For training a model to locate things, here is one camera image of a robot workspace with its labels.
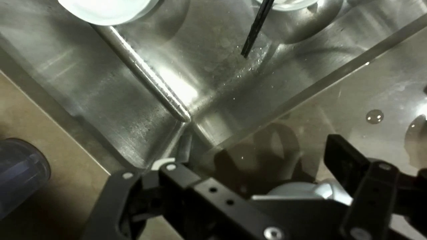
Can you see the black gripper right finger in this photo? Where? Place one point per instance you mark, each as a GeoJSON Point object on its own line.
{"type": "Point", "coordinates": [374, 201]}

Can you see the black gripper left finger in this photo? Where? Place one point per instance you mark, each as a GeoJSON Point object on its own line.
{"type": "Point", "coordinates": [201, 201]}

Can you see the stainless steel sink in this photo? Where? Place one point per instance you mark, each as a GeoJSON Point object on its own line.
{"type": "Point", "coordinates": [134, 111]}

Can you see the white ceramic bowl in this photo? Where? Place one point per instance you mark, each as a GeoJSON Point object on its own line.
{"type": "Point", "coordinates": [107, 11]}

